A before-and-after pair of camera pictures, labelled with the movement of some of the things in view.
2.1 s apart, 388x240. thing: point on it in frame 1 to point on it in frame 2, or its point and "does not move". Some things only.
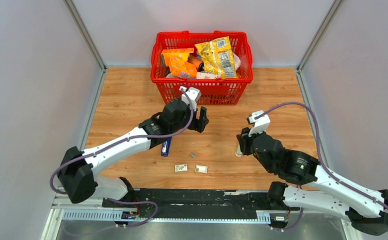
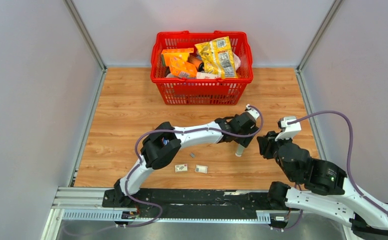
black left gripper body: x=197 y=124 to x=244 y=141
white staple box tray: x=201 y=168 does not move
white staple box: x=180 y=167 does not move
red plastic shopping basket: x=224 y=91 does not move
